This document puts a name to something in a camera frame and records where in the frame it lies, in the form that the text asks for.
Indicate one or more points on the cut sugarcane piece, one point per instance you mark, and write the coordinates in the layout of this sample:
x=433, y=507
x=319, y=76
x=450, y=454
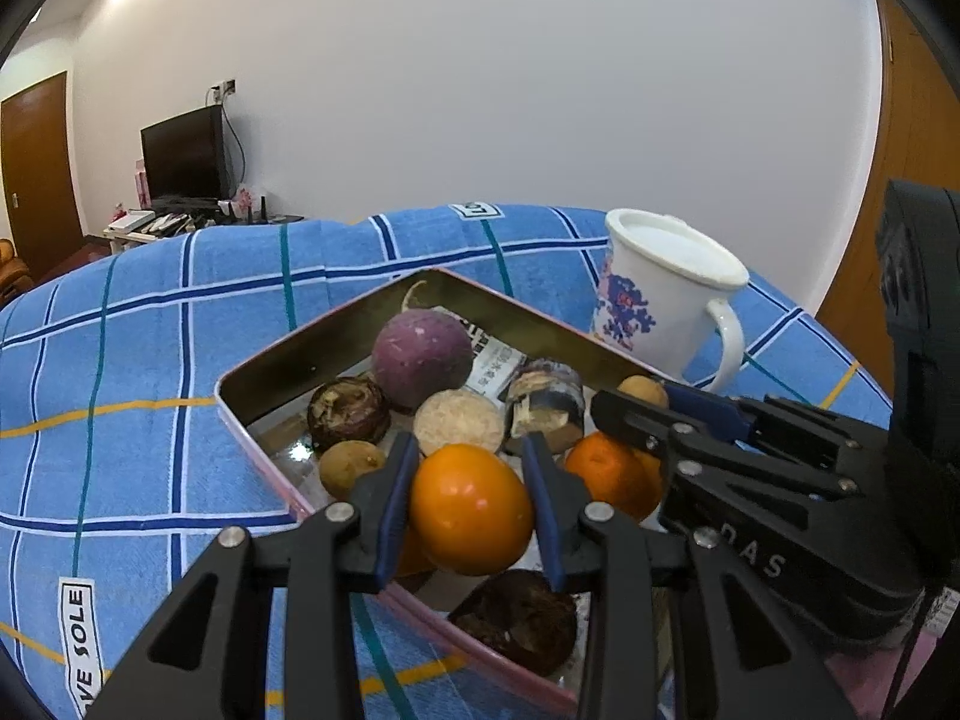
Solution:
x=458, y=417

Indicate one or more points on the wooden door right side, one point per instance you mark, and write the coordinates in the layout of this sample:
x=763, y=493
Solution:
x=917, y=140

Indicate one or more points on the small brown longan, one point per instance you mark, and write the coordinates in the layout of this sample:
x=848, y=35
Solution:
x=345, y=462

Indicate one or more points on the orange tangerine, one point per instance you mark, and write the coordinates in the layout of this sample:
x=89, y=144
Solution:
x=470, y=510

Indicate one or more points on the dark round chestnut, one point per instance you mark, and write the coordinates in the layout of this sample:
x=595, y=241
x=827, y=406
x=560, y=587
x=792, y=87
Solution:
x=517, y=615

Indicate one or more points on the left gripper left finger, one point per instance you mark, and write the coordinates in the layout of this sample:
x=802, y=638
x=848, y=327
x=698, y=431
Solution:
x=204, y=653

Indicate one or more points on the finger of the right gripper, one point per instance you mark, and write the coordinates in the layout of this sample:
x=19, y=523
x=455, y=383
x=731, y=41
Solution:
x=777, y=426
x=668, y=436

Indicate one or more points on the blue plaid tablecloth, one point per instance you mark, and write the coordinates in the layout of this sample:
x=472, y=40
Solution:
x=115, y=464

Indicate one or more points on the white tv stand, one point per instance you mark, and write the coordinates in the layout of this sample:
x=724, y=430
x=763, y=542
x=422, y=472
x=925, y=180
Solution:
x=177, y=217

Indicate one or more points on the orange leather sofa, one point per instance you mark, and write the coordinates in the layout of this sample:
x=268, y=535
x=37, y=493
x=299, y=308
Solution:
x=15, y=277

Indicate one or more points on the white floral mug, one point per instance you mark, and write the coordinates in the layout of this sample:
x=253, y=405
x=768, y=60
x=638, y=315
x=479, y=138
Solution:
x=664, y=289

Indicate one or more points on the dark brown water chestnut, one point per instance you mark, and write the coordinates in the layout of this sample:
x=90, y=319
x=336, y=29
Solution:
x=348, y=408

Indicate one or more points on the printed paper in tin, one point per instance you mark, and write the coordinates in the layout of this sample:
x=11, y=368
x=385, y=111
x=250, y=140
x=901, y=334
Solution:
x=495, y=363

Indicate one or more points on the brown wooden door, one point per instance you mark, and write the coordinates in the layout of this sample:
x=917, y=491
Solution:
x=36, y=176

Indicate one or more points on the purple round radish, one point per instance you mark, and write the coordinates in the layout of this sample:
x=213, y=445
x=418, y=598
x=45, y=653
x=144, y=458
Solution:
x=419, y=352

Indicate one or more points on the black television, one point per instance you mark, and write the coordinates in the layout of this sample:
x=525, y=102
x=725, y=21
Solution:
x=185, y=156

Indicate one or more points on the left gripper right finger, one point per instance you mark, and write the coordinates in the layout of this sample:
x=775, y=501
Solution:
x=680, y=600

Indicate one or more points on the pink metal tin box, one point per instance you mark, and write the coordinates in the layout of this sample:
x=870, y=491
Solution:
x=264, y=400

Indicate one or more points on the small yellow longan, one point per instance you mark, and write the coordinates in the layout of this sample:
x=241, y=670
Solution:
x=645, y=389

